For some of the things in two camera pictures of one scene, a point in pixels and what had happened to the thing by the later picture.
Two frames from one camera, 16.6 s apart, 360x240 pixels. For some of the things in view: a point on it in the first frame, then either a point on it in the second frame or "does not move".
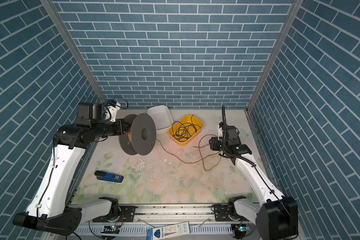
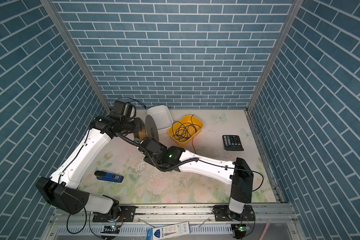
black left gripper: [120, 129] to [137, 125]
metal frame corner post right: [295, 8] does not move
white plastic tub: [162, 117] does not move
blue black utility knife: [105, 176] does not move
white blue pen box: [168, 231] does not move
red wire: [198, 146] to [195, 150]
